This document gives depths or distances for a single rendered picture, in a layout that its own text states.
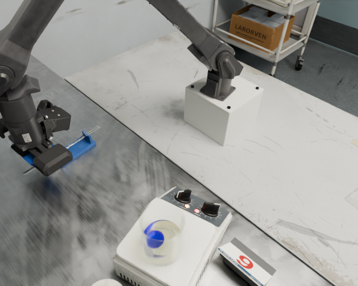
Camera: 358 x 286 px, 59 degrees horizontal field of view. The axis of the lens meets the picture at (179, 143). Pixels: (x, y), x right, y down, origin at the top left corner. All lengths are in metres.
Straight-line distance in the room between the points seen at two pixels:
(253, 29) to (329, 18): 0.98
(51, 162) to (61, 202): 0.11
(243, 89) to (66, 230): 0.49
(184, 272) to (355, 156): 0.53
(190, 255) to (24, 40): 0.41
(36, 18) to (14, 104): 0.15
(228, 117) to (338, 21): 2.77
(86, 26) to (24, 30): 1.49
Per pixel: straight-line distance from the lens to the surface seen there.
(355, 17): 3.35
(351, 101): 2.80
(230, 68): 0.68
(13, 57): 0.55
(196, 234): 0.52
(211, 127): 0.76
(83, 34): 2.02
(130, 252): 0.50
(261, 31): 2.63
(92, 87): 0.97
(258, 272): 0.58
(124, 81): 0.98
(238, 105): 0.72
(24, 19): 0.54
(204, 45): 0.65
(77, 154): 0.75
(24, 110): 0.60
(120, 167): 0.72
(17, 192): 0.74
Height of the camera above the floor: 1.44
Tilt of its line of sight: 45 degrees down
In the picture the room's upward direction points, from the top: 3 degrees clockwise
